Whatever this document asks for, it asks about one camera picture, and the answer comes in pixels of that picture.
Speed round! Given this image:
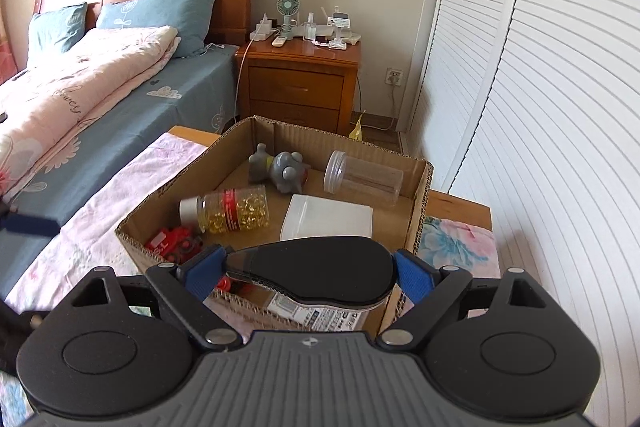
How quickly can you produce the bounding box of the clear plastic jar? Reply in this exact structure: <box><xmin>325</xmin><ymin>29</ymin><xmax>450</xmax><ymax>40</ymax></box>
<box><xmin>323</xmin><ymin>150</ymin><xmax>404</xmax><ymax>206</ymax></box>

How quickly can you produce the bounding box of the clear bottle of yellow capsules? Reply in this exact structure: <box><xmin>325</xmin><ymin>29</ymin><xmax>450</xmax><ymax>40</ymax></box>
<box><xmin>179</xmin><ymin>184</ymin><xmax>271</xmax><ymax>234</ymax></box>

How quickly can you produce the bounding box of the wide white louvered door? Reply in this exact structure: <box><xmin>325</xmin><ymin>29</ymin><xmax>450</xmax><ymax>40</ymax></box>
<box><xmin>445</xmin><ymin>0</ymin><xmax>640</xmax><ymax>427</ymax></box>

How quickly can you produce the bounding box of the red toy train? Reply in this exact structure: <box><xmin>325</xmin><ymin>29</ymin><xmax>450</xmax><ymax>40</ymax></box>
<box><xmin>145</xmin><ymin>225</ymin><xmax>205</xmax><ymax>264</ymax></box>

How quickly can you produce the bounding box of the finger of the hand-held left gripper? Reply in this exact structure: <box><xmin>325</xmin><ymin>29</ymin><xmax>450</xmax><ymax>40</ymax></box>
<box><xmin>0</xmin><ymin>302</ymin><xmax>47</xmax><ymax>375</ymax></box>
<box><xmin>0</xmin><ymin>202</ymin><xmax>60</xmax><ymax>239</ymax></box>

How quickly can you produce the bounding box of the blue bed sheet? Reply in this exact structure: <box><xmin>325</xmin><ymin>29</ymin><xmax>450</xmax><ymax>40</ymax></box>
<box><xmin>0</xmin><ymin>43</ymin><xmax>241</xmax><ymax>303</ymax></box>

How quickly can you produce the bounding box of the narrow white louvered door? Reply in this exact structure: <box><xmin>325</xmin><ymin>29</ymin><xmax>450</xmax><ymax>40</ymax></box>
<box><xmin>407</xmin><ymin>0</ymin><xmax>528</xmax><ymax>188</ymax></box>

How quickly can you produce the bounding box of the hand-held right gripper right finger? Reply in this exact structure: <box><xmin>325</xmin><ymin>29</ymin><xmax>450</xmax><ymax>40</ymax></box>
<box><xmin>377</xmin><ymin>249</ymin><xmax>548</xmax><ymax>350</ymax></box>

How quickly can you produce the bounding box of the grey big-eyed toy figure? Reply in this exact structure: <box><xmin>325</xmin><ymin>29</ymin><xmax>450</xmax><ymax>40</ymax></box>
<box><xmin>248</xmin><ymin>143</ymin><xmax>310</xmax><ymax>194</ymax></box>

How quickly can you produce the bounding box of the white power cable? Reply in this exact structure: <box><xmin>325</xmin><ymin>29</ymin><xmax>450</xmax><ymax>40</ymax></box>
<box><xmin>234</xmin><ymin>38</ymin><xmax>253</xmax><ymax>118</ymax></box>

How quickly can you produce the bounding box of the brown cardboard box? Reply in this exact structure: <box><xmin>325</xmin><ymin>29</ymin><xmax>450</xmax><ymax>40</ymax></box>
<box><xmin>115</xmin><ymin>115</ymin><xmax>434</xmax><ymax>348</ymax></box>

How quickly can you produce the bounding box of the pink floral quilt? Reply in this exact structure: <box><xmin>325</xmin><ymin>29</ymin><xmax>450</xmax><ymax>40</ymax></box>
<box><xmin>0</xmin><ymin>25</ymin><xmax>182</xmax><ymax>202</ymax></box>

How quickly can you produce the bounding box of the pink floral tablecloth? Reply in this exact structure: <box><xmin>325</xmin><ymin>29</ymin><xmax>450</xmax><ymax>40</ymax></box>
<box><xmin>0</xmin><ymin>139</ymin><xmax>501</xmax><ymax>427</ymax></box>

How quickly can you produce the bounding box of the white translucent plastic box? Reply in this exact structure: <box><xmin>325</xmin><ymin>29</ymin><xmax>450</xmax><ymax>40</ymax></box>
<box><xmin>280</xmin><ymin>194</ymin><xmax>374</xmax><ymax>242</ymax></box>

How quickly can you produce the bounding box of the black computer mouse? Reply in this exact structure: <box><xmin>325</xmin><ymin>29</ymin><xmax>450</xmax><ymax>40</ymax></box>
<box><xmin>223</xmin><ymin>236</ymin><xmax>396</xmax><ymax>333</ymax></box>

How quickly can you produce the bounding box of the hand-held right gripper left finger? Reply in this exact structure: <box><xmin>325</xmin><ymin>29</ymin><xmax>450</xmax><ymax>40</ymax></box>
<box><xmin>70</xmin><ymin>244</ymin><xmax>241</xmax><ymax>350</ymax></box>

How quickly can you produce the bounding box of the white phone stand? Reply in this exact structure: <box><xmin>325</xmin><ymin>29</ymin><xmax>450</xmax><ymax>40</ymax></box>
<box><xmin>320</xmin><ymin>5</ymin><xmax>361</xmax><ymax>50</ymax></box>

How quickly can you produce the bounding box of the large blue pillow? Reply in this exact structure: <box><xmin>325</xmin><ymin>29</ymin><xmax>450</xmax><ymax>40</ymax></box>
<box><xmin>95</xmin><ymin>0</ymin><xmax>222</xmax><ymax>59</ymax></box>

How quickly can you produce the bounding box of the wooden nightstand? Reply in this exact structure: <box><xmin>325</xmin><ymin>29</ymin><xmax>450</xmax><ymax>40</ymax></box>
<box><xmin>235</xmin><ymin>34</ymin><xmax>362</xmax><ymax>138</ymax></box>

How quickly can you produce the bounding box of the small green desk fan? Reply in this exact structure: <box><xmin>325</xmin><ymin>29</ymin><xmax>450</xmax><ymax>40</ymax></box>
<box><xmin>276</xmin><ymin>0</ymin><xmax>300</xmax><ymax>38</ymax></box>

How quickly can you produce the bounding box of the small blue pillow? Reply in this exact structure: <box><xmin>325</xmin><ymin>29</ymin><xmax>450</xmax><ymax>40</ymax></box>
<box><xmin>27</xmin><ymin>2</ymin><xmax>88</xmax><ymax>68</ymax></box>

